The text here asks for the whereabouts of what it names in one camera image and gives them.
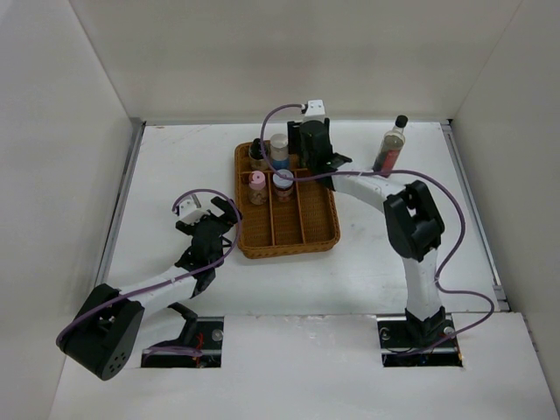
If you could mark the green red sauce bottle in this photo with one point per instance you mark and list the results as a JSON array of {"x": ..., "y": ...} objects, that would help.
[{"x": 301, "y": 161}]

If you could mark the black cap spice bottle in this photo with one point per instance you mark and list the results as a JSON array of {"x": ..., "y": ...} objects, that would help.
[{"x": 256, "y": 157}]

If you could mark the right metal table rail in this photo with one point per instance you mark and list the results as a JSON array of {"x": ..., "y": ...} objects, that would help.
[{"x": 498, "y": 289}]

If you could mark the grey lid blue label jar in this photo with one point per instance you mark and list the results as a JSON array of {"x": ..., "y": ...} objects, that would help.
[{"x": 279, "y": 151}]

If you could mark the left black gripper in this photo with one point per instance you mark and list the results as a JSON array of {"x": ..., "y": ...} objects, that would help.
[{"x": 229, "y": 214}]

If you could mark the metal table rail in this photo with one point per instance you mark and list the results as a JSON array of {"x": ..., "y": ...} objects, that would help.
[
  {"x": 118, "y": 203},
  {"x": 498, "y": 289}
]

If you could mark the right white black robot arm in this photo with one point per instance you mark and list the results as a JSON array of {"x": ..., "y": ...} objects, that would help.
[{"x": 413, "y": 223}]

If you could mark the left metal table rail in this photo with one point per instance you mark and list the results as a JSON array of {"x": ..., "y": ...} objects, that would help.
[{"x": 118, "y": 203}]

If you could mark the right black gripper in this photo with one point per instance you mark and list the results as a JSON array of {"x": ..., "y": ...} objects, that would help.
[{"x": 294, "y": 136}]

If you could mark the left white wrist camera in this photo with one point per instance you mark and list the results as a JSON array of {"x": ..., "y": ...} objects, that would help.
[{"x": 189, "y": 210}]

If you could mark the pink cap spice jar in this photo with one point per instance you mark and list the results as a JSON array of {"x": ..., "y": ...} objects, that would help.
[{"x": 258, "y": 190}]

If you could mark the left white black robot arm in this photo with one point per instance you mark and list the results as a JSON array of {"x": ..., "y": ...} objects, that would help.
[{"x": 102, "y": 336}]

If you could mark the brown wicker divided tray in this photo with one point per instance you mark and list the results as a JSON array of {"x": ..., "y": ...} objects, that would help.
[{"x": 305, "y": 223}]

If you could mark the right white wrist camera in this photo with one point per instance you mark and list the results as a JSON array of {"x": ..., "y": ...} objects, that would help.
[{"x": 313, "y": 111}]

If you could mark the tall black cap glass bottle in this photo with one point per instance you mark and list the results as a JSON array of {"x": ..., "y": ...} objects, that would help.
[{"x": 391, "y": 146}]

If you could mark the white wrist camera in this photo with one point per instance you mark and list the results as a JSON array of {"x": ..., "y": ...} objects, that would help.
[
  {"x": 189, "y": 210},
  {"x": 313, "y": 111}
]

